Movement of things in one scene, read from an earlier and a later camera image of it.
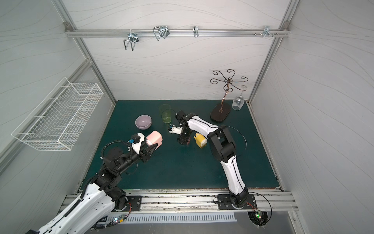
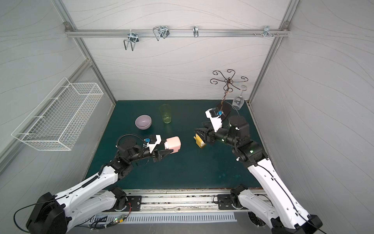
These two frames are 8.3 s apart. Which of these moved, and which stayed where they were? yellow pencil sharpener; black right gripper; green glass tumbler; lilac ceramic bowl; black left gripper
Moved: black right gripper; black left gripper
Stayed: green glass tumbler; yellow pencil sharpener; lilac ceramic bowl
